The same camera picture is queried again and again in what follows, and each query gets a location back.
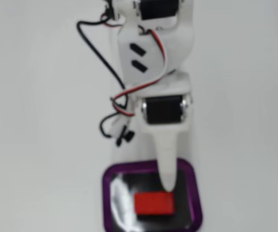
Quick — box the red textured rectangular block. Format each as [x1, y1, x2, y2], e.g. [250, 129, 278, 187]
[134, 191, 176, 216]

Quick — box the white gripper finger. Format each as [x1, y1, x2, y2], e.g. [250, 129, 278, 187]
[138, 93, 193, 192]

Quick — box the red white black servo wire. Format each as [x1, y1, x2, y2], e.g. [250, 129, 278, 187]
[110, 26, 169, 118]

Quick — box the purple metal tray black base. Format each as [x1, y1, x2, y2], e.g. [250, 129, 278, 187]
[102, 158, 203, 232]

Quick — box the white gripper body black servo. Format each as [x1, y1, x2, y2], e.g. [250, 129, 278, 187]
[126, 71, 191, 124]

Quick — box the black cable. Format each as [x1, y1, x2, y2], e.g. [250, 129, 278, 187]
[76, 20, 130, 140]

